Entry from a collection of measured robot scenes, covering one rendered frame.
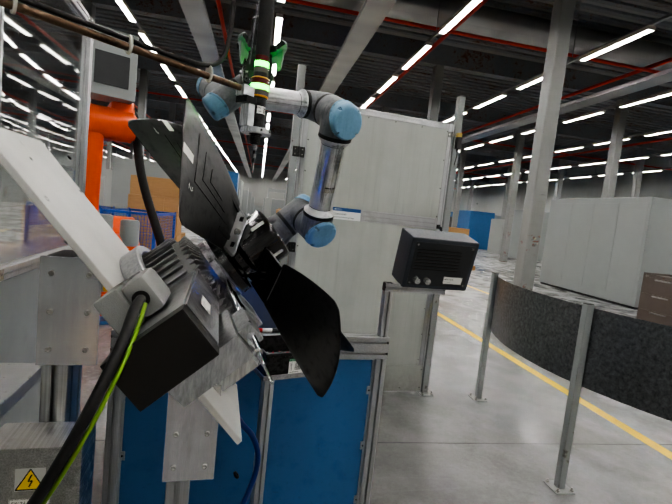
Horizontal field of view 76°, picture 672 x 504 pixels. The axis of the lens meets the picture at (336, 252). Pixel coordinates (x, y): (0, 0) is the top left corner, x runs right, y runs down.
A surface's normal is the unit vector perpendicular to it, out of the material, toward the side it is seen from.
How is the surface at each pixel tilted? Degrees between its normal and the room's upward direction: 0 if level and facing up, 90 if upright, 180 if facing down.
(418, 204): 90
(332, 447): 90
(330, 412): 90
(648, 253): 90
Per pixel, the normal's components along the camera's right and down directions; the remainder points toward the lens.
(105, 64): 0.61, 0.14
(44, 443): 0.11, -0.99
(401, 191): 0.25, 0.11
